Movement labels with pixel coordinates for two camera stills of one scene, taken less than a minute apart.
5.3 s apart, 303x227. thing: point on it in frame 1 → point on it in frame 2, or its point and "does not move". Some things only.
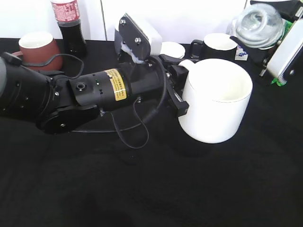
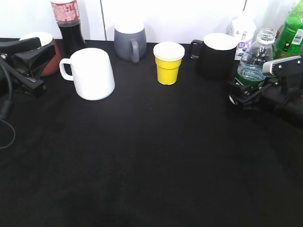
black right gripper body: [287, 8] → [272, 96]
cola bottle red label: [66, 13] does not move
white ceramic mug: [218, 92] → [92, 73]
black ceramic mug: [215, 46] does not move
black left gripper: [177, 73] → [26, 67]
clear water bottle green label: [260, 25] → [250, 72]
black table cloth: [137, 166] does not move
